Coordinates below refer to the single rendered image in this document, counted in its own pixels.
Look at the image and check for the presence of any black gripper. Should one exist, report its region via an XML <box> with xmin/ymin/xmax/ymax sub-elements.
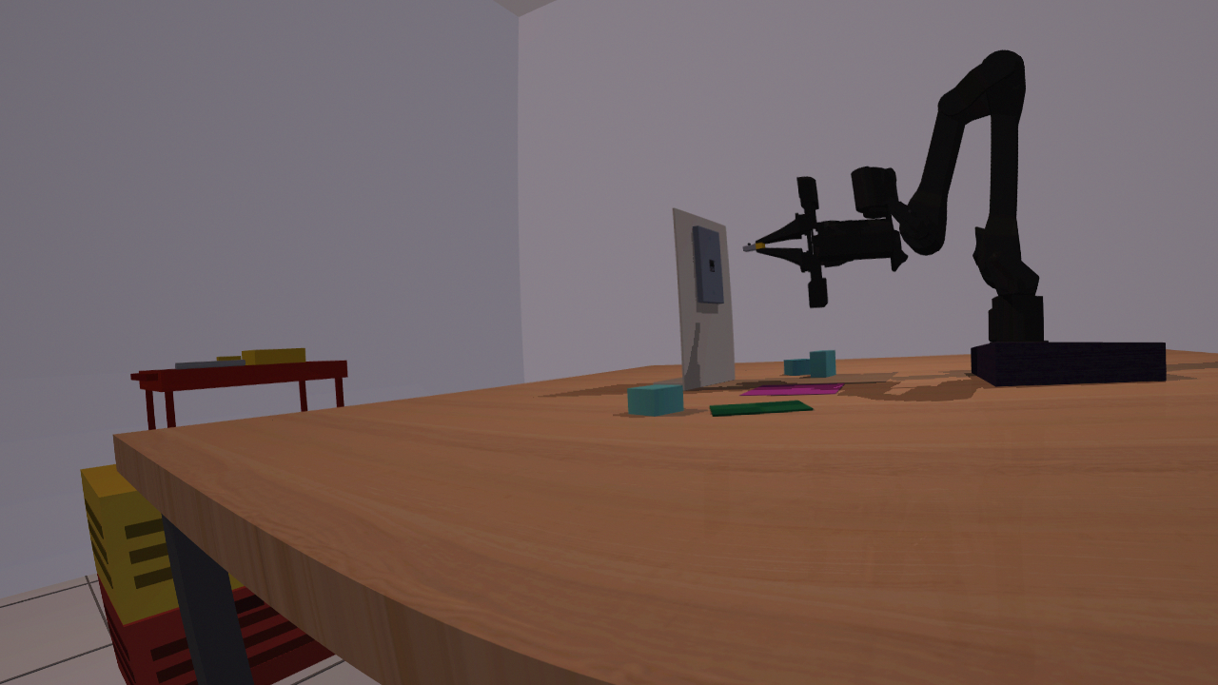
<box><xmin>756</xmin><ymin>176</ymin><xmax>862</xmax><ymax>308</ymax></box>

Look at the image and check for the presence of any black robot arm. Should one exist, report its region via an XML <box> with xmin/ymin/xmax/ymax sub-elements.
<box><xmin>851</xmin><ymin>49</ymin><xmax>1047</xmax><ymax>343</ymax></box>

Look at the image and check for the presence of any dark green square marker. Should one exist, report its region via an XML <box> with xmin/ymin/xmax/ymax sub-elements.
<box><xmin>710</xmin><ymin>401</ymin><xmax>814</xmax><ymax>417</ymax></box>

